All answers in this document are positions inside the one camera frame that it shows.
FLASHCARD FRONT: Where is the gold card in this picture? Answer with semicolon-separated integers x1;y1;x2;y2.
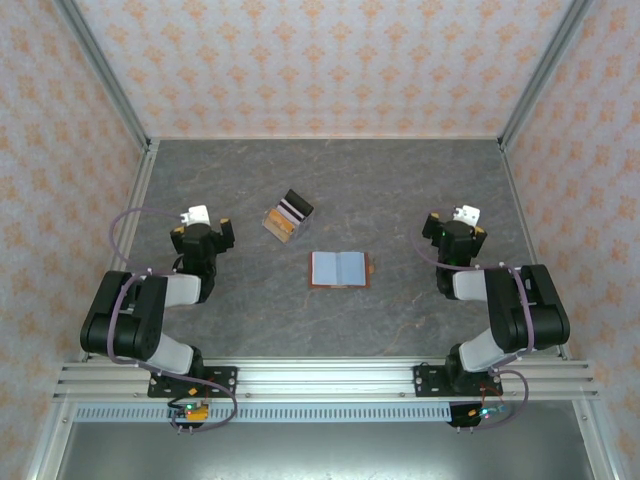
264;208;296;240

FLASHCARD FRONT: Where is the white card with grey stripe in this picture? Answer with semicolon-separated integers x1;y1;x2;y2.
277;198;306;222

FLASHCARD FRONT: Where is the brown leather card holder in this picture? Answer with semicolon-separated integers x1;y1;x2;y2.
307;250;377;290

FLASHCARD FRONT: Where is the white lettered card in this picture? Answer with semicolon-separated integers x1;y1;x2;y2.
273;203;301;226

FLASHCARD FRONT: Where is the clear acrylic card stand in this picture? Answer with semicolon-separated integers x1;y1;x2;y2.
262;188;315;246

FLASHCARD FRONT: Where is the black printed card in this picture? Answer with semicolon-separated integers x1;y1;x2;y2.
282;188;315;219

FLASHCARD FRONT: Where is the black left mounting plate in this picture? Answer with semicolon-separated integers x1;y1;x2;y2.
147;366;239;399

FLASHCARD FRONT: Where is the black mounting plate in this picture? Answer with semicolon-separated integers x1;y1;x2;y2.
147;366;239;399
412;364;501;399

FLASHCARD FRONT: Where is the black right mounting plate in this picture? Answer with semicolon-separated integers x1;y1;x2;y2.
412;364;501;399

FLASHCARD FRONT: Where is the left controller board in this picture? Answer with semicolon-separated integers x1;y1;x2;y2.
167;399;211;434

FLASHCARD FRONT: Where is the controller board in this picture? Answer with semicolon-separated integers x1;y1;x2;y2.
167;399;211;434
447;402;511;431

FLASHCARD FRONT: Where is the right controller board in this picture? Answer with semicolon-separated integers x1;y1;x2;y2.
447;402;511;431

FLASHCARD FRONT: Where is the grey metal panel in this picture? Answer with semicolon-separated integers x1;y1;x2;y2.
54;422;594;480

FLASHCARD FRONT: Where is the aluminium side rail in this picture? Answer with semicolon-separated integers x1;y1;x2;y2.
499;139;571;361
79;138;161;362

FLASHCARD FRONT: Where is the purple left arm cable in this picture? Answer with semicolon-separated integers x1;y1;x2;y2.
107;207;239;435

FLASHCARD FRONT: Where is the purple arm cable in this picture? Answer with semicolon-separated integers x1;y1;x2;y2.
410;209;539;432
107;207;239;435

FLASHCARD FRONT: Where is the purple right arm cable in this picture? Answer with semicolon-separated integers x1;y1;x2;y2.
410;209;539;432

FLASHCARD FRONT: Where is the aluminium frame post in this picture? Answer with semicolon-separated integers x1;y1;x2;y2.
52;0;154;151
497;0;596;149

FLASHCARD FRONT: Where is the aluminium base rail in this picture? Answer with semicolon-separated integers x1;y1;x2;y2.
52;357;599;401

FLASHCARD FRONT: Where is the slotted grey cable duct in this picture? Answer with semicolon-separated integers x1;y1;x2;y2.
74;403;454;424

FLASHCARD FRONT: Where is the aluminium frame leg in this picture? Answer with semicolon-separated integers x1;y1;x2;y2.
24;399;76;480
572;399;621;480

